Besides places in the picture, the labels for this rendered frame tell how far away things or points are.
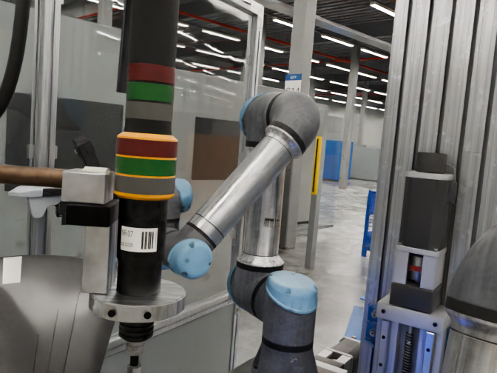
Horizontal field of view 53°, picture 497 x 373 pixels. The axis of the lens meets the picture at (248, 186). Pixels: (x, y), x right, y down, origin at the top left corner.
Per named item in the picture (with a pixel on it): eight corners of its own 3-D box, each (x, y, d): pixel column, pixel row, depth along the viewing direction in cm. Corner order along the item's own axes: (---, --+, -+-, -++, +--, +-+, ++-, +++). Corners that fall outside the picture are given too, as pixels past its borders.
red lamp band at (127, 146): (109, 154, 33) (110, 136, 33) (122, 152, 38) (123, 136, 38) (174, 159, 34) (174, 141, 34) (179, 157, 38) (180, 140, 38)
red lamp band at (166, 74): (122, 78, 33) (123, 61, 33) (131, 83, 37) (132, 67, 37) (171, 83, 34) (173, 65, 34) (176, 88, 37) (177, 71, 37)
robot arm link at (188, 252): (351, 118, 106) (201, 296, 93) (319, 118, 116) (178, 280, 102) (324, 77, 101) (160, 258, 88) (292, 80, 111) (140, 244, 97)
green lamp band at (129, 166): (108, 173, 34) (109, 155, 33) (120, 169, 38) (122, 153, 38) (172, 178, 34) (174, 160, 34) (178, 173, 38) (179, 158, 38)
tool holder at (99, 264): (45, 318, 33) (51, 172, 32) (76, 286, 40) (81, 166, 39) (180, 326, 33) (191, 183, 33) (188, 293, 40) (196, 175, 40)
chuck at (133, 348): (123, 357, 36) (126, 325, 36) (127, 348, 38) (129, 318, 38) (142, 357, 37) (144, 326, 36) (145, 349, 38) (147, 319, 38)
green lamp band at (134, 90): (121, 98, 34) (122, 80, 33) (130, 101, 37) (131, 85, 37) (171, 102, 34) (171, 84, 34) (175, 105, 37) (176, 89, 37)
